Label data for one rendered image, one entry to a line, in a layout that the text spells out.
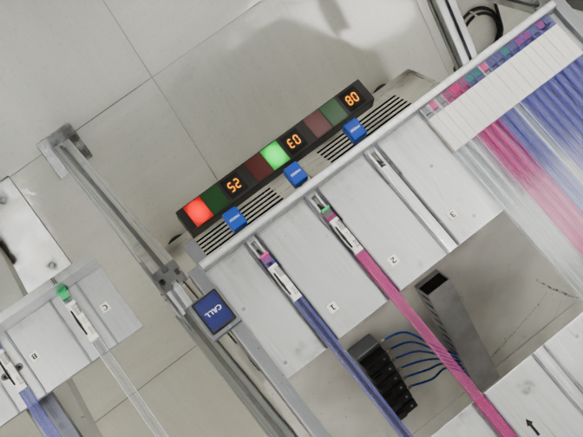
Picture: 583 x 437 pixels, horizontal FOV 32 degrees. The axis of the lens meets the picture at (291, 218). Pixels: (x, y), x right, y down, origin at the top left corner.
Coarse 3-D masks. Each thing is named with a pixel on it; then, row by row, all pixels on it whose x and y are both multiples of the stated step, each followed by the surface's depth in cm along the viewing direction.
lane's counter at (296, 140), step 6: (294, 132) 148; (282, 138) 148; (288, 138) 148; (294, 138) 148; (300, 138) 148; (288, 144) 147; (294, 144) 147; (300, 144) 147; (306, 144) 147; (288, 150) 147; (294, 150) 147
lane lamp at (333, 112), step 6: (330, 102) 149; (336, 102) 149; (318, 108) 149; (324, 108) 149; (330, 108) 149; (336, 108) 149; (342, 108) 149; (324, 114) 148; (330, 114) 148; (336, 114) 148; (342, 114) 148; (330, 120) 148; (336, 120) 148; (342, 120) 148
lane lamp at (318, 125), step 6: (312, 114) 148; (318, 114) 148; (306, 120) 148; (312, 120) 148; (318, 120) 148; (324, 120) 148; (312, 126) 148; (318, 126) 148; (324, 126) 148; (330, 126) 148; (312, 132) 148; (318, 132) 148; (324, 132) 148
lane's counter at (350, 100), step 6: (348, 90) 150; (354, 90) 150; (342, 96) 149; (348, 96) 149; (354, 96) 149; (360, 96) 149; (348, 102) 149; (354, 102) 149; (360, 102) 149; (348, 108) 149; (354, 108) 149
